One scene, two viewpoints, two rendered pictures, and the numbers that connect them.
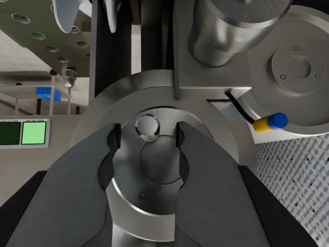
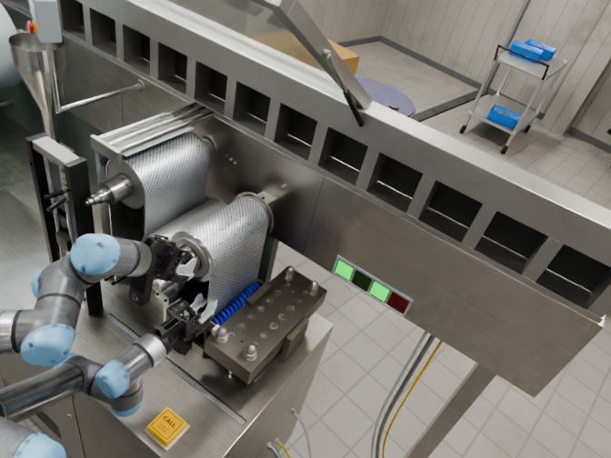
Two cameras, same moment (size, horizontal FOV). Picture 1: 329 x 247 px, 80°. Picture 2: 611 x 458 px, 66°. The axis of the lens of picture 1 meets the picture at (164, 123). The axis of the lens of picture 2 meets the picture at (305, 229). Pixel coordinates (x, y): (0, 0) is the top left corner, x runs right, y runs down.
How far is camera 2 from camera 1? 1.16 m
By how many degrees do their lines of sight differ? 36
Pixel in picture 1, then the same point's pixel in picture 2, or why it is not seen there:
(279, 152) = (180, 204)
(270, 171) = (187, 192)
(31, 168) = (354, 249)
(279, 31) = not seen: hidden behind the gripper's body
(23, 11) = (266, 326)
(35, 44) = (294, 315)
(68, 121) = (321, 262)
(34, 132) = (343, 270)
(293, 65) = not seen: hidden behind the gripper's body
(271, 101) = not seen: hidden behind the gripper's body
